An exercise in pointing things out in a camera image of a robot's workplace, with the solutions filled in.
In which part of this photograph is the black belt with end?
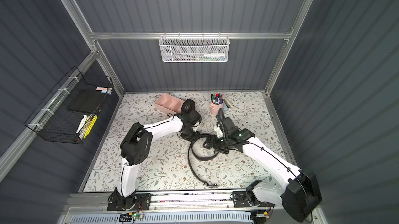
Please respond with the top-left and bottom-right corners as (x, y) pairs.
(188, 134), (219, 188)

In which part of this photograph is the yellow marker in basket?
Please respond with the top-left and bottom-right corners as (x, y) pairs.
(80, 115), (98, 139)

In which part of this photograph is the white perforated front panel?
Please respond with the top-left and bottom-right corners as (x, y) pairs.
(69, 211), (254, 224)

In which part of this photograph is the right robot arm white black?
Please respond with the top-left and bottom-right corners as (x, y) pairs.
(206, 110), (322, 223)

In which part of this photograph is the pink pen cup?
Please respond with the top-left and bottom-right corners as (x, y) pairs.
(209, 93), (224, 115)

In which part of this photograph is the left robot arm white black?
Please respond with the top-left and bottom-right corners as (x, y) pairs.
(116, 110), (202, 198)

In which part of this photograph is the black wire wall basket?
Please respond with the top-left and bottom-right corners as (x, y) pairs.
(25, 69), (114, 144)

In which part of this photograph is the aluminium front rail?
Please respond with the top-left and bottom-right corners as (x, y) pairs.
(61, 189), (284, 215)

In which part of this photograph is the white wire mesh basket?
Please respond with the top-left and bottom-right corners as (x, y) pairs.
(159, 36), (230, 63)

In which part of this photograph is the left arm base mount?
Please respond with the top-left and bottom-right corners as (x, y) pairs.
(107, 191), (152, 211)

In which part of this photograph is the long black belt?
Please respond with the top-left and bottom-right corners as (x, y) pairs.
(181, 99), (195, 115)

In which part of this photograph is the pink compartment storage box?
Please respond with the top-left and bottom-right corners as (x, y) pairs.
(154, 93), (184, 115)

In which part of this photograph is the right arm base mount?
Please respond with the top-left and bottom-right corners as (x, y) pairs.
(230, 191), (275, 208)

